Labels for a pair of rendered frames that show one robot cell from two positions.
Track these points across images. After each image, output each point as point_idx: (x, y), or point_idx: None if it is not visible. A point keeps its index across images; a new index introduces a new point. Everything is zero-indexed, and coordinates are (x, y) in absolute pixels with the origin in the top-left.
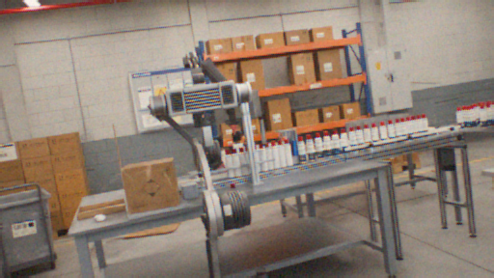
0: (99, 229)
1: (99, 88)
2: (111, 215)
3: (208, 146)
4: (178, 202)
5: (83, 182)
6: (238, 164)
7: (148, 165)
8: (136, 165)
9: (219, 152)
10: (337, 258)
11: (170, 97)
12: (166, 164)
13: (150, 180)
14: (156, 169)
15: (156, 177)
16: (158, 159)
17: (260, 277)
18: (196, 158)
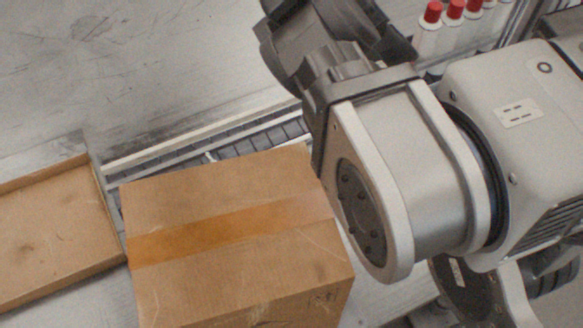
0: None
1: None
2: (91, 315)
3: (546, 275)
4: (336, 325)
5: None
6: (453, 47)
7: (258, 305)
8: (192, 266)
9: (568, 282)
10: None
11: (537, 220)
12: (331, 286)
13: (258, 324)
14: (291, 303)
15: (284, 313)
16: (250, 160)
17: (446, 314)
18: (482, 319)
